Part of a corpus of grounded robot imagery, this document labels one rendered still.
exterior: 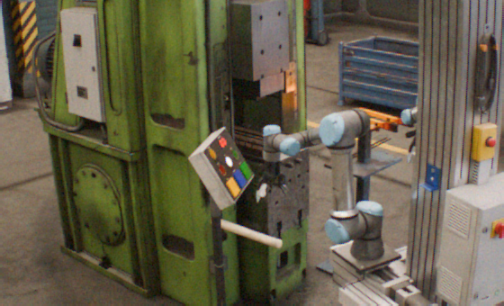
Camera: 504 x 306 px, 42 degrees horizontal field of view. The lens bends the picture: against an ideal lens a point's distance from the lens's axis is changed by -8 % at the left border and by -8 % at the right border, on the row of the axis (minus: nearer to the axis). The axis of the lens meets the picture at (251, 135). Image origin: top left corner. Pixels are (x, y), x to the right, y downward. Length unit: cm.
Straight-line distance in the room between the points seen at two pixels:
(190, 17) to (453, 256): 170
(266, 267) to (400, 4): 887
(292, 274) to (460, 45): 213
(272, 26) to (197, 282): 149
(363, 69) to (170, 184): 407
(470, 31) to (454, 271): 92
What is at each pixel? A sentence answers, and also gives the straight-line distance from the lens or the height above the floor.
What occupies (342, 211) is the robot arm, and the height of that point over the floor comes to 107.
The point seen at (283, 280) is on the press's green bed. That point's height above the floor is 14.
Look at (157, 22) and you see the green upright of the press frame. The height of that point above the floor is 167.
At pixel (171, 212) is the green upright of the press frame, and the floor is 58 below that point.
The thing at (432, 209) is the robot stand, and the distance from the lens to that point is 277.
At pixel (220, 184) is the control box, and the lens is 312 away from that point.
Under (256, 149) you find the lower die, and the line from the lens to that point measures 371.
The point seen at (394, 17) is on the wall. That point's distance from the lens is 1243.
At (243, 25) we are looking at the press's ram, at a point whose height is 165.
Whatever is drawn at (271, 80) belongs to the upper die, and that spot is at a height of 134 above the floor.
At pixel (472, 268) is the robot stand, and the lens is 260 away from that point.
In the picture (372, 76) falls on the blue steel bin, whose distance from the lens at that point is 750.
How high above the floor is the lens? 227
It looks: 19 degrees down
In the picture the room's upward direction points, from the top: 2 degrees counter-clockwise
